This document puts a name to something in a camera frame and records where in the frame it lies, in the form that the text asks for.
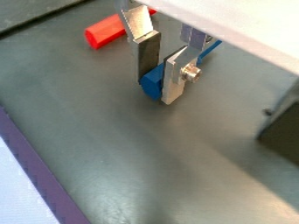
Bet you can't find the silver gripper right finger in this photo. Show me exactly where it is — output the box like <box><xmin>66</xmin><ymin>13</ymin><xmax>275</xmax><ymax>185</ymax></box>
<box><xmin>162</xmin><ymin>24</ymin><xmax>207</xmax><ymax>105</ymax></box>

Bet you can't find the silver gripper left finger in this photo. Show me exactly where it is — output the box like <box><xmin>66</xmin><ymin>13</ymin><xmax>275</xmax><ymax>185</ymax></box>
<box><xmin>115</xmin><ymin>0</ymin><xmax>162</xmax><ymax>81</ymax></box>

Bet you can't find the blue peg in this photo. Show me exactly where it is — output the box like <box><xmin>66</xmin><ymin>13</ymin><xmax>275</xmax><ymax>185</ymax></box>
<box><xmin>141</xmin><ymin>40</ymin><xmax>222</xmax><ymax>101</ymax></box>

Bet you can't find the black fixture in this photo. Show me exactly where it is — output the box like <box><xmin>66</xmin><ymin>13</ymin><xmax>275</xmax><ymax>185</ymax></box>
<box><xmin>257</xmin><ymin>80</ymin><xmax>299</xmax><ymax>166</ymax></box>

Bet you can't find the red peg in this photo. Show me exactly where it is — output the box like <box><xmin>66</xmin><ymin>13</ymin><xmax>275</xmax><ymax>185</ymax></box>
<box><xmin>84</xmin><ymin>5</ymin><xmax>155</xmax><ymax>49</ymax></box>

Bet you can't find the purple base block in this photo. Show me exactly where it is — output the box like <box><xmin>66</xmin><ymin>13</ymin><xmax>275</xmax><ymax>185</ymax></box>
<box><xmin>0</xmin><ymin>106</ymin><xmax>91</xmax><ymax>224</ymax></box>

